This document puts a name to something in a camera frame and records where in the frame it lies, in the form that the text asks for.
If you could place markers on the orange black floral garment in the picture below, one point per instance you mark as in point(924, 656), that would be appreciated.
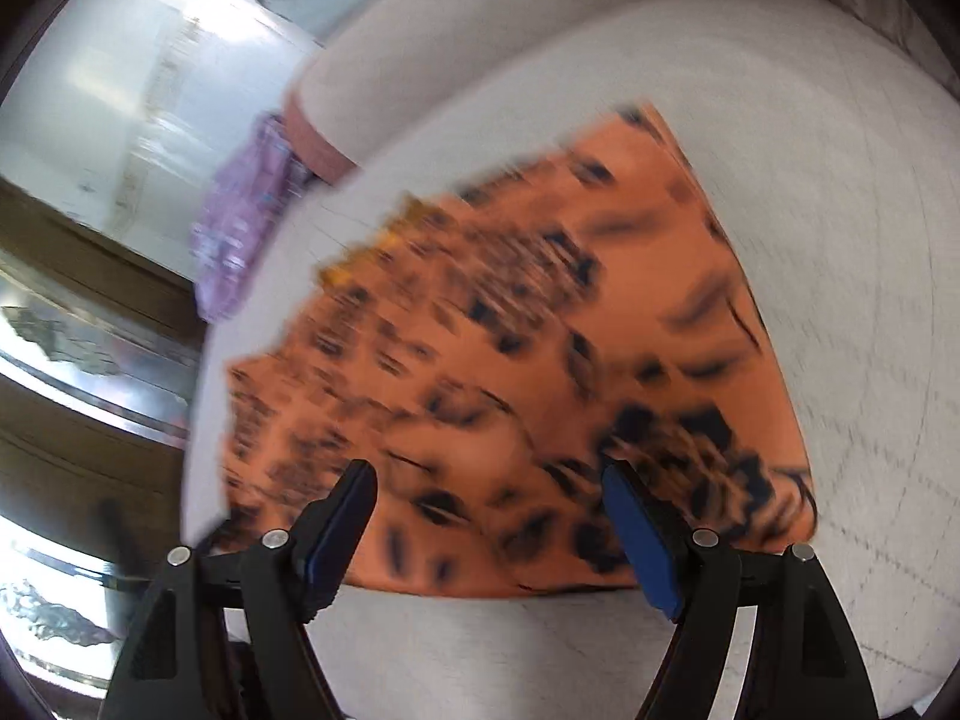
point(494, 348)

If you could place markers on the mirrored wooden wardrobe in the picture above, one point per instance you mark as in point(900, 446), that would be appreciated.
point(100, 354)

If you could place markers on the purple floral garment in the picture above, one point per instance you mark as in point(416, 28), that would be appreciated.
point(248, 197)

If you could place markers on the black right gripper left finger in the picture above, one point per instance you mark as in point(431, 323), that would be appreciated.
point(224, 635)

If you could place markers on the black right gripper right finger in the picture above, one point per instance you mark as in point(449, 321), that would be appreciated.
point(804, 661)

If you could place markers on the pink bolster pillow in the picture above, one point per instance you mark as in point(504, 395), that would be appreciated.
point(395, 61)

